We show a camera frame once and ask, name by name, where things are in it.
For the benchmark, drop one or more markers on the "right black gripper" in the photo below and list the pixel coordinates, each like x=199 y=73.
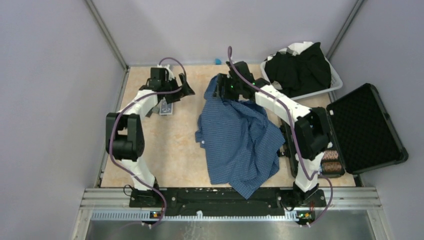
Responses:
x=223 y=81

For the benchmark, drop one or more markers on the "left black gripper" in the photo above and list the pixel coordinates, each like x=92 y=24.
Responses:
x=176 y=97

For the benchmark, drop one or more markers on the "blue checkered long sleeve shirt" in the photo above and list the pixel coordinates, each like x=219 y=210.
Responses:
x=241 y=144

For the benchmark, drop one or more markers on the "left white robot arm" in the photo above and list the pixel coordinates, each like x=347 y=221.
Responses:
x=124 y=136

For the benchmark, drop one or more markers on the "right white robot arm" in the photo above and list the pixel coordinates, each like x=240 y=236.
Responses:
x=309 y=126

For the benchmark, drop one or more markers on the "white garment in basket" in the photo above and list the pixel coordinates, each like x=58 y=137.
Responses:
x=296 y=48

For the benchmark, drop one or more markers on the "black shirt in basket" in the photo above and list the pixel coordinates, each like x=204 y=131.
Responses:
x=298 y=71

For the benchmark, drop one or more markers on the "white plastic laundry basket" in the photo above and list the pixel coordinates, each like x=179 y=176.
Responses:
x=331 y=79

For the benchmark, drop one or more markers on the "black poker chip case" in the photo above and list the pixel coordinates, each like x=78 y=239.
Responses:
x=363 y=136

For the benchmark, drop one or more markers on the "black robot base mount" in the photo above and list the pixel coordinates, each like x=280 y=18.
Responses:
x=224 y=201

